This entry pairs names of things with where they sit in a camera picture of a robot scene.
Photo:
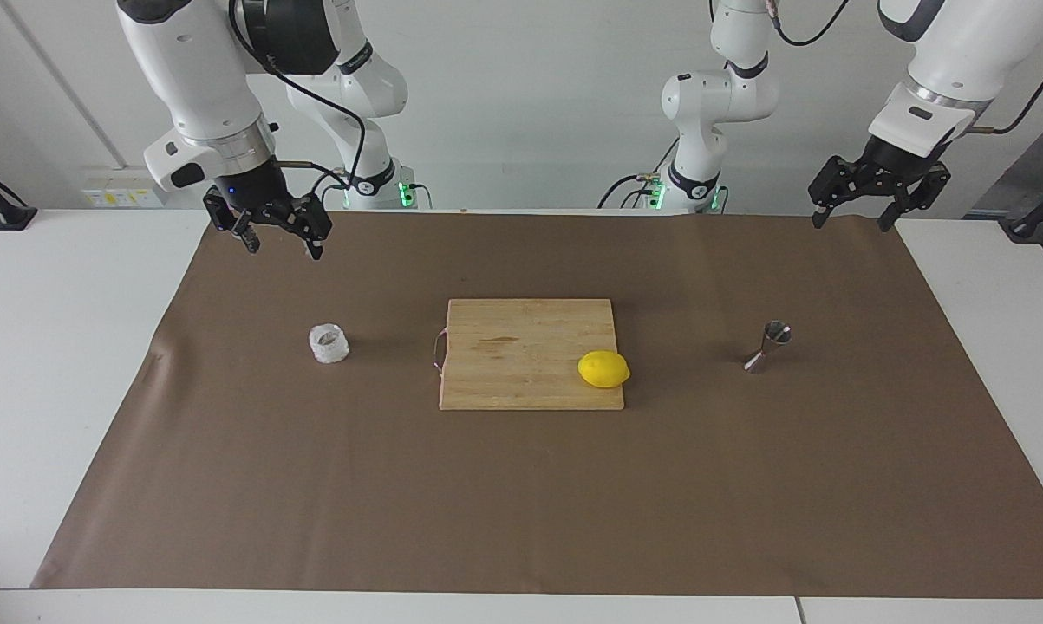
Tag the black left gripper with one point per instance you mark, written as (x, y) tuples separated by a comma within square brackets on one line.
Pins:
[(889, 165)]

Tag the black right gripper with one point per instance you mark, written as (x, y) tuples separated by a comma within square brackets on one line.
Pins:
[(257, 195)]

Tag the clear textured glass cup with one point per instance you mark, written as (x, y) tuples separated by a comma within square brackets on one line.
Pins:
[(329, 345)]

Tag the steel cocktail jigger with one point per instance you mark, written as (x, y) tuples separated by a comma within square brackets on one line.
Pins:
[(777, 332)]

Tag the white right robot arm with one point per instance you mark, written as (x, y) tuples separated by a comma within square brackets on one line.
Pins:
[(192, 69)]

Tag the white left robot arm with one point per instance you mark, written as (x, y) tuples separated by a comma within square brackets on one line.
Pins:
[(712, 95)]

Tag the black clamp stand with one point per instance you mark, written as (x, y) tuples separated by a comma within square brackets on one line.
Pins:
[(1028, 227), (14, 217)]

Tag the brown table mat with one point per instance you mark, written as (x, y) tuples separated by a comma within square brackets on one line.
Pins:
[(313, 485)]

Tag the wooden cutting board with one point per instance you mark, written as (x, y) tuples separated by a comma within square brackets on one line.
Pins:
[(521, 364)]

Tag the yellow lemon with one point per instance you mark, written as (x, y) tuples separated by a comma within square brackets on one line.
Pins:
[(603, 369)]

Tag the white wall power outlet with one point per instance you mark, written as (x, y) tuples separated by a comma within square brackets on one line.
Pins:
[(114, 195)]

